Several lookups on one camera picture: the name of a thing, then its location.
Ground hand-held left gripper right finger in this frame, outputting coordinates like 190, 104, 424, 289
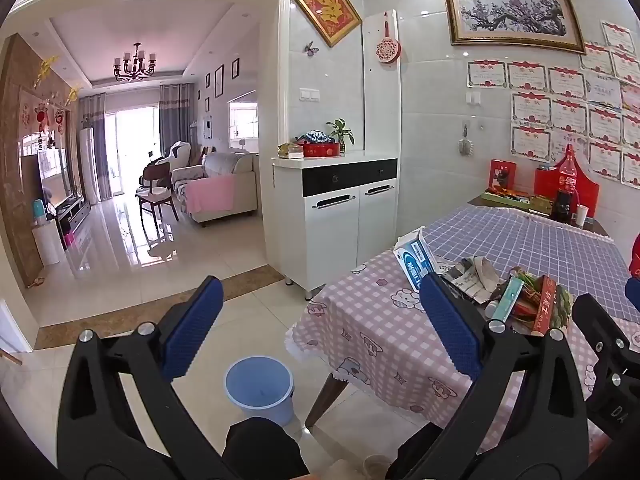
387, 274, 590, 480

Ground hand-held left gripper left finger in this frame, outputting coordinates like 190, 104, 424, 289
56, 275, 226, 480

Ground dark snack packet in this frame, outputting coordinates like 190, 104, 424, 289
552, 285, 574, 333

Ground newspaper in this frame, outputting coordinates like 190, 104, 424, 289
440, 256, 511, 305

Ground long red cardboard box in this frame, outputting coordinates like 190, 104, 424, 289
532, 275, 558, 336

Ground white blue cardboard box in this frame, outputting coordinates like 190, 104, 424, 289
392, 226, 451, 293

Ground blue plastic bucket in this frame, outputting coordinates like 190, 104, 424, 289
224, 356, 296, 427

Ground pink checked tablecloth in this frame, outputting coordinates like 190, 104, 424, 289
285, 250, 640, 461

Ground blue checked tablecloth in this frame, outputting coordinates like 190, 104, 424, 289
424, 205, 640, 321

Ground pink blanket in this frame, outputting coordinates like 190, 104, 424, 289
186, 179, 235, 213

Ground cola bottle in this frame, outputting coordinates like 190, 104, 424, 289
552, 144, 581, 223

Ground green fruit tray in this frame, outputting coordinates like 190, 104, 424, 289
481, 187, 553, 216

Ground red gift bag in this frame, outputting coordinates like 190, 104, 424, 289
534, 152, 600, 221

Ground white sideboard cabinet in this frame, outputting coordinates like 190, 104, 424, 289
271, 150, 401, 301

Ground wooden dining table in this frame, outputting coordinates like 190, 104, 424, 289
305, 195, 613, 428

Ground wooden chair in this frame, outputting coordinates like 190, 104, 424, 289
136, 161, 180, 222

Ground beige sofa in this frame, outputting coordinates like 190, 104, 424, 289
171, 151, 260, 226

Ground small red gift box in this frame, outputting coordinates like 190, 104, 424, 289
489, 159, 521, 193

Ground dark television stand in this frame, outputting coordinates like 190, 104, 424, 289
55, 196, 92, 248

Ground small white floor cabinet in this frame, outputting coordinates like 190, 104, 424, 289
32, 222, 61, 267

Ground white standing air conditioner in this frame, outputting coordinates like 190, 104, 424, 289
79, 127, 98, 206

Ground grey curtain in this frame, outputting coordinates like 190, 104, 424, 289
80, 94, 113, 201
159, 84, 196, 161

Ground television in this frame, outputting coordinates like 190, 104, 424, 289
37, 149, 71, 206

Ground red tin box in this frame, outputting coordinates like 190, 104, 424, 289
297, 142, 341, 158

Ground potted green plant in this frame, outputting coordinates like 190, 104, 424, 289
326, 119, 355, 155

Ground black chandelier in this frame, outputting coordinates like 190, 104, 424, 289
112, 42, 157, 81

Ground round red hanging ornament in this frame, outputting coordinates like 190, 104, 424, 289
376, 11, 401, 66

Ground framed plum blossom painting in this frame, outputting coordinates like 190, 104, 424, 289
442, 0, 587, 55

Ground framed red gold artwork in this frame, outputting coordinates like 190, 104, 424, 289
291, 0, 363, 48

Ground wall of paper certificates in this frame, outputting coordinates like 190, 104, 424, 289
467, 20, 640, 188

